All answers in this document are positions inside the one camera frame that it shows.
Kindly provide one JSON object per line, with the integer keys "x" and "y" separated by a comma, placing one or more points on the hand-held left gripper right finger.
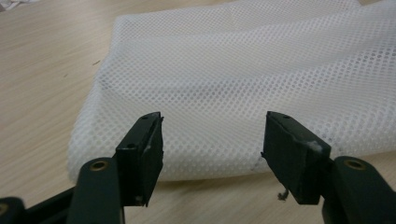
{"x": 292, "y": 155}

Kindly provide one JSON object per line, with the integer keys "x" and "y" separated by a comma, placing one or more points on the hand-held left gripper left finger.
{"x": 140, "y": 155}

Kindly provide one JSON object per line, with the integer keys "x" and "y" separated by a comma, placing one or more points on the small grey thread scrap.
{"x": 284, "y": 196}

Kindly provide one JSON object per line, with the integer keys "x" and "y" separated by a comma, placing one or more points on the white crumpled cloth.
{"x": 15, "y": 3}

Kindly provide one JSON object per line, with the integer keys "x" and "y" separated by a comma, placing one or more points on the white mesh laundry bag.
{"x": 218, "y": 77}

